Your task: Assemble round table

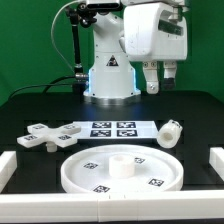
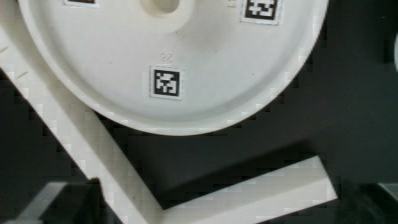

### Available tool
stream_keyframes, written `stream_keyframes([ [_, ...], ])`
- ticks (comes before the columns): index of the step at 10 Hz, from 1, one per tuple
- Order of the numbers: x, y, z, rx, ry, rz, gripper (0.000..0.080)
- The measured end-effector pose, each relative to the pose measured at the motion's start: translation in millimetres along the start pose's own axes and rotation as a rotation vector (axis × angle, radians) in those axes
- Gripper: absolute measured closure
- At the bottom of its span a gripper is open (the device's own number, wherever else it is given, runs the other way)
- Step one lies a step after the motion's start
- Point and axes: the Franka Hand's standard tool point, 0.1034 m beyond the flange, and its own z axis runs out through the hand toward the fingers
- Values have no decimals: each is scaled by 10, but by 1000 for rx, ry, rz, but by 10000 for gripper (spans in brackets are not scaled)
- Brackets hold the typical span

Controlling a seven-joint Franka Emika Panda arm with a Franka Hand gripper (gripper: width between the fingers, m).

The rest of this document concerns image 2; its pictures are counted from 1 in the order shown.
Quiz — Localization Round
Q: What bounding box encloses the white round table top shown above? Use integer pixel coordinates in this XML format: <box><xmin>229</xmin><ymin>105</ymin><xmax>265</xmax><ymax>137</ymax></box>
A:
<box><xmin>18</xmin><ymin>0</ymin><xmax>330</xmax><ymax>136</ymax></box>

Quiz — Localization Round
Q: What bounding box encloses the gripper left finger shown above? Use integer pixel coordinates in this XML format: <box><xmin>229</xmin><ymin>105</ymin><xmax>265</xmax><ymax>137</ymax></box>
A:
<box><xmin>12</xmin><ymin>179</ymin><xmax>98</xmax><ymax>224</ymax></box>

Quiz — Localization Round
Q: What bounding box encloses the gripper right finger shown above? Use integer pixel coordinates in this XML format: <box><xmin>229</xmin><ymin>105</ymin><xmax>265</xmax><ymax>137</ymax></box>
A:
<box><xmin>359</xmin><ymin>182</ymin><xmax>398</xmax><ymax>224</ymax></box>

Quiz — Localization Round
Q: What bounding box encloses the white frame rail fixture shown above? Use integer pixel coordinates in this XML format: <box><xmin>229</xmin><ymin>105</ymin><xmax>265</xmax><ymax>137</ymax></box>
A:
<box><xmin>0</xmin><ymin>0</ymin><xmax>338</xmax><ymax>224</ymax></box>

